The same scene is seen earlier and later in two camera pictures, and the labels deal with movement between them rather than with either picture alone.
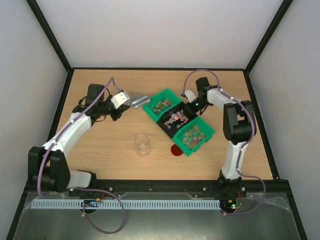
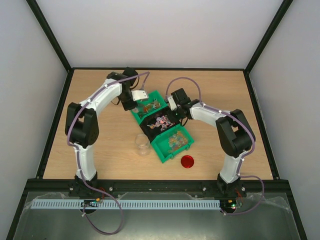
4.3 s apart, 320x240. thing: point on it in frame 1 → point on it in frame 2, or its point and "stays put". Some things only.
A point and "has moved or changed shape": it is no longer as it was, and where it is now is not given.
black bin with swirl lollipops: [176, 119] has moved or changed shape
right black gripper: [189, 107] → [174, 113]
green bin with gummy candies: [194, 136] → [171, 144]
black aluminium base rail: [268, 185] stays put
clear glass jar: [142, 142] stays put
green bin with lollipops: [161, 104] has moved or changed shape
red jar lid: [176, 150] → [187, 161]
